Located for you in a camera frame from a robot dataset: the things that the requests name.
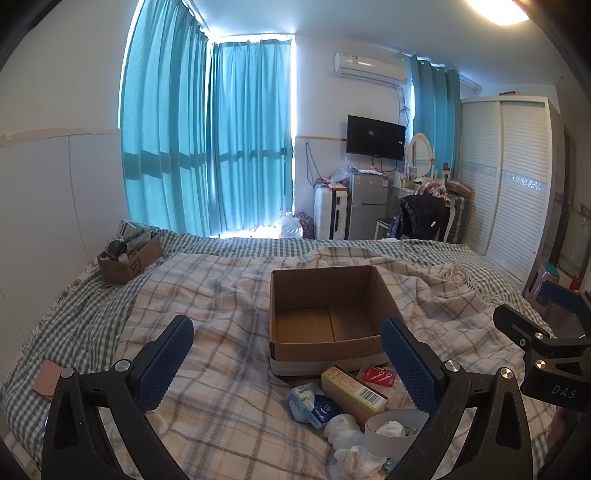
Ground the white plastic bag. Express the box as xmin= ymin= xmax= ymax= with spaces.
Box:
xmin=277 ymin=210 xmax=304 ymax=240

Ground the pink notepad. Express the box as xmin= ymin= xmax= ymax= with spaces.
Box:
xmin=34 ymin=360 xmax=64 ymax=398

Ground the blue window curtain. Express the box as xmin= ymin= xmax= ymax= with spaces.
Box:
xmin=207 ymin=39 xmax=295 ymax=239

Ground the white slatted wardrobe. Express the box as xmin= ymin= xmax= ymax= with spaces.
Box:
xmin=455 ymin=96 xmax=566 ymax=284

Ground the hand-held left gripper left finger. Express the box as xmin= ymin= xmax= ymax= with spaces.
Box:
xmin=41 ymin=316 xmax=195 ymax=480

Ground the blue white tissue packet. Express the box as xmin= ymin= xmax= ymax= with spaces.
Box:
xmin=288 ymin=382 xmax=343 ymax=428

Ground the ceiling light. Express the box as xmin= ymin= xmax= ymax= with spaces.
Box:
xmin=464 ymin=0 xmax=532 ymax=27

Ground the black wall television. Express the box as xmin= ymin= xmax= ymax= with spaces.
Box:
xmin=346 ymin=115 xmax=407 ymax=161

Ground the small cardboard box with clutter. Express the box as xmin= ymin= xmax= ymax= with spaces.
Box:
xmin=96 ymin=220 xmax=165 ymax=285

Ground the colourful plastic stool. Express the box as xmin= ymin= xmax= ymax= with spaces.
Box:
xmin=523 ymin=262 xmax=560 ymax=306

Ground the white oval mirror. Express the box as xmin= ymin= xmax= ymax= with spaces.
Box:
xmin=405 ymin=133 xmax=435 ymax=178

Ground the green gingham bed sheet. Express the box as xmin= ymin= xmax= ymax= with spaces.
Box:
xmin=0 ymin=228 xmax=550 ymax=462

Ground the floral bag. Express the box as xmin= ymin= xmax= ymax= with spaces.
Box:
xmin=294 ymin=211 xmax=317 ymax=240

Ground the narrow blue curtain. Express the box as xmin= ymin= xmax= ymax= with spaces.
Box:
xmin=410 ymin=54 xmax=462 ymax=180

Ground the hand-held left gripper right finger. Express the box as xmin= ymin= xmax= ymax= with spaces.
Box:
xmin=381 ymin=318 xmax=534 ymax=480

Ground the silver mini fridge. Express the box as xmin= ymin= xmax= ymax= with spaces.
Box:
xmin=346 ymin=172 xmax=389 ymax=241

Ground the white suitcase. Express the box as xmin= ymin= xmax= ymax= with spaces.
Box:
xmin=313 ymin=184 xmax=350 ymax=240

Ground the beige plaid blanket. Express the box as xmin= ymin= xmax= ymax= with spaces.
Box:
xmin=69 ymin=247 xmax=555 ymax=480

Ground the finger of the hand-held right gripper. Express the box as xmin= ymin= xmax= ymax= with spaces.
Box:
xmin=540 ymin=281 xmax=591 ymax=340
xmin=492 ymin=304 xmax=555 ymax=352

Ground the yellow carton box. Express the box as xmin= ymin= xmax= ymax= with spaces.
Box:
xmin=321 ymin=366 xmax=389 ymax=414

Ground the white tape roll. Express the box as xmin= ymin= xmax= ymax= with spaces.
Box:
xmin=364 ymin=408 xmax=431 ymax=459

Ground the black jacket on chair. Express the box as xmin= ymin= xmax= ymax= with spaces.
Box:
xmin=390 ymin=193 xmax=452 ymax=241

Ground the red snack packet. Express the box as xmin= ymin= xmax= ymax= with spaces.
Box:
xmin=358 ymin=367 xmax=399 ymax=389

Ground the white air conditioner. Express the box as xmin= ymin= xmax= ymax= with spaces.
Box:
xmin=333 ymin=52 xmax=410 ymax=86

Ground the wide blue curtain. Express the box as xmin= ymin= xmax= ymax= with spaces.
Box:
xmin=119 ymin=0 xmax=214 ymax=238

